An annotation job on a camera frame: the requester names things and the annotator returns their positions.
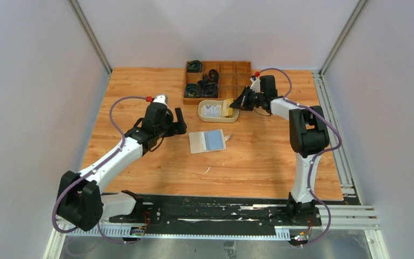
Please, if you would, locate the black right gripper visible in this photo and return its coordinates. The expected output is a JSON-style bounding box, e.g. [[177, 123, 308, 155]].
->
[[230, 85, 266, 111]]

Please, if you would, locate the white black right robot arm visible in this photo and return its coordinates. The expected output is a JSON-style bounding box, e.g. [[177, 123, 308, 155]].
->
[[231, 74, 330, 226]]

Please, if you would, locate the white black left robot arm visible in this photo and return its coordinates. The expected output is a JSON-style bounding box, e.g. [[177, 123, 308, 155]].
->
[[52, 100, 187, 231]]

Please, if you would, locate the white card in tray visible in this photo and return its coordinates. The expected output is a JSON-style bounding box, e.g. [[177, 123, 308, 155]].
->
[[202, 105, 222, 118]]

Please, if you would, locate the wooden compartment box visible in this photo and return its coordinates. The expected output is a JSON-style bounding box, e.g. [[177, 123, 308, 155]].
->
[[182, 60, 253, 105]]

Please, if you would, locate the beige oval tray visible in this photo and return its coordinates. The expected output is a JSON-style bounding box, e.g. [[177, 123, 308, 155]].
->
[[198, 98, 239, 123]]

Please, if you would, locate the rolled black belt middle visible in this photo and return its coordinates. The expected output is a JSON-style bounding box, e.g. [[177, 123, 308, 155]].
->
[[208, 69, 219, 83]]

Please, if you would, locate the rolled black belt top left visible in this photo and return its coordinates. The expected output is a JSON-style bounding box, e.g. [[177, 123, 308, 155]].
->
[[187, 60, 203, 73]]

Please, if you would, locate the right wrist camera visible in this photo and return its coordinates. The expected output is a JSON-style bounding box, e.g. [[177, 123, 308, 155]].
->
[[250, 75, 261, 93]]

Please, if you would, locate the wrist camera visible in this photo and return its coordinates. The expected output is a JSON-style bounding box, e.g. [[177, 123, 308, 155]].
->
[[250, 75, 261, 93], [153, 94, 168, 106]]

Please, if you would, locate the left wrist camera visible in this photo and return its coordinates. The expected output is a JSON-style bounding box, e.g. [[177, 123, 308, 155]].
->
[[153, 94, 168, 106]]

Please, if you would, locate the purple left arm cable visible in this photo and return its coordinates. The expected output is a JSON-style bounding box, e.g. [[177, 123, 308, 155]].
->
[[52, 96, 154, 245]]

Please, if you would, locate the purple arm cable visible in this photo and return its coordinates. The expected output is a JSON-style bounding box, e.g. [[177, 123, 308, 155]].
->
[[52, 96, 154, 245], [254, 67, 343, 247]]

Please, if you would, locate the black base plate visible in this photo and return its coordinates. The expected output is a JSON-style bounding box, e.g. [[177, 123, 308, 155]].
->
[[74, 193, 361, 237]]

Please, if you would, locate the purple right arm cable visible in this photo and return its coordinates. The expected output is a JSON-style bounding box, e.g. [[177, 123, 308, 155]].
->
[[254, 67, 343, 247]]

